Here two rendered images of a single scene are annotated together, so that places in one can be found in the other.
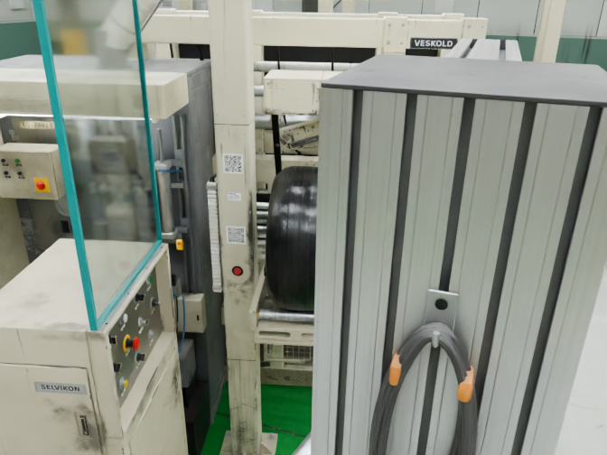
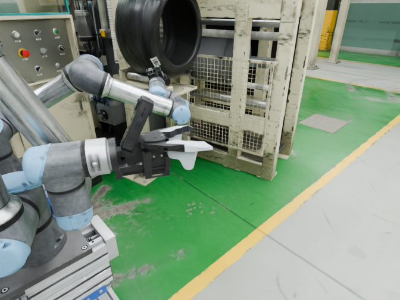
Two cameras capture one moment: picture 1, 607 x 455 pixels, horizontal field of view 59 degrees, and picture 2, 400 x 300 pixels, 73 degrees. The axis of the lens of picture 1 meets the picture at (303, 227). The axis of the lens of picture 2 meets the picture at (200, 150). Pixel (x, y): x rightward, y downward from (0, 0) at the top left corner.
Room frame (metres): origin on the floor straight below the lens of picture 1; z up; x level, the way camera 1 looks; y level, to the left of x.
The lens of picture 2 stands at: (0.45, -1.15, 1.32)
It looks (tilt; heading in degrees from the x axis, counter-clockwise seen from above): 28 degrees down; 29
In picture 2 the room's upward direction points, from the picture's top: straight up
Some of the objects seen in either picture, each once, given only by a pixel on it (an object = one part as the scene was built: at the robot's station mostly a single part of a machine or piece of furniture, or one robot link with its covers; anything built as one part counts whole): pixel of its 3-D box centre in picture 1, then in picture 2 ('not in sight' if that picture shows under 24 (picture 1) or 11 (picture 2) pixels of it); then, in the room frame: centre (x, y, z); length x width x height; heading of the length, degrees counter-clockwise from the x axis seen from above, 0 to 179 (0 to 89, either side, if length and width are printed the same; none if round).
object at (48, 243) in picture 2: not in sight; (32, 233); (0.71, -0.48, 0.77); 0.15 x 0.15 x 0.10
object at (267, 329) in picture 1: (298, 329); (147, 88); (1.83, 0.01, 0.84); 0.36 x 0.09 x 0.06; 86
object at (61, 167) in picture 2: not in sight; (59, 163); (0.72, -0.68, 1.04); 0.11 x 0.08 x 0.09; 136
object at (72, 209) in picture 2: not in sight; (72, 197); (0.73, -0.67, 0.94); 0.11 x 0.08 x 0.11; 46
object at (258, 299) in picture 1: (260, 295); (141, 71); (1.98, 0.18, 0.90); 0.40 x 0.03 x 0.10; 176
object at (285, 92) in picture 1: (340, 93); not in sight; (2.26, -0.14, 1.71); 0.61 x 0.25 x 0.15; 86
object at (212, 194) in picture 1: (217, 236); (115, 27); (1.94, 0.35, 1.19); 0.05 x 0.04 x 0.48; 176
